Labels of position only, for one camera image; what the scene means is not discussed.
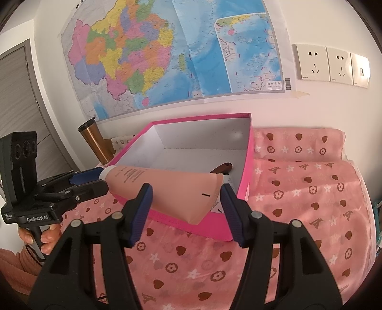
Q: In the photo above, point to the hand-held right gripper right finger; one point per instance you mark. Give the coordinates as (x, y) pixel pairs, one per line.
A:
(234, 214)

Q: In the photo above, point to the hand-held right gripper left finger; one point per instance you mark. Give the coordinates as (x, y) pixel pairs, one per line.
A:
(141, 214)

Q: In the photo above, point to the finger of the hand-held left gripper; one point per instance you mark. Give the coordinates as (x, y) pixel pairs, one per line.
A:
(86, 176)
(89, 190)

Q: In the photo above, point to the large pink tube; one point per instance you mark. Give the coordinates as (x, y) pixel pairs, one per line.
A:
(167, 190)

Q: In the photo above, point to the wooden massager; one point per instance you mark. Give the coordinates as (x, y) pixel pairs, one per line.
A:
(222, 168)

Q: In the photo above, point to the pink cardboard box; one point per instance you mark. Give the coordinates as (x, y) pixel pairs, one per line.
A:
(191, 152)

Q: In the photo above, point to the person's left forearm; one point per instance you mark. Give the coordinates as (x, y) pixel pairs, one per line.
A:
(18, 268)

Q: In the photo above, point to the person's left hand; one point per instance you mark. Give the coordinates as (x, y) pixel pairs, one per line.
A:
(50, 238)

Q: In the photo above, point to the copper thermos bottle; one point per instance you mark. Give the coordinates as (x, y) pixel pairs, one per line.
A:
(97, 143)

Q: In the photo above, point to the white printed cloth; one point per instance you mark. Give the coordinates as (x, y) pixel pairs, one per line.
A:
(121, 143)

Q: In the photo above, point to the grey door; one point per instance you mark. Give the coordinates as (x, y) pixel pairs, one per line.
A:
(24, 98)

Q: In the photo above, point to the colourful wall map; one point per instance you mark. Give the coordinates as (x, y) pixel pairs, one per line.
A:
(179, 59)

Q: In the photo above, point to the white wall socket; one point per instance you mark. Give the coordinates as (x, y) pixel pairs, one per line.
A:
(340, 66)
(312, 62)

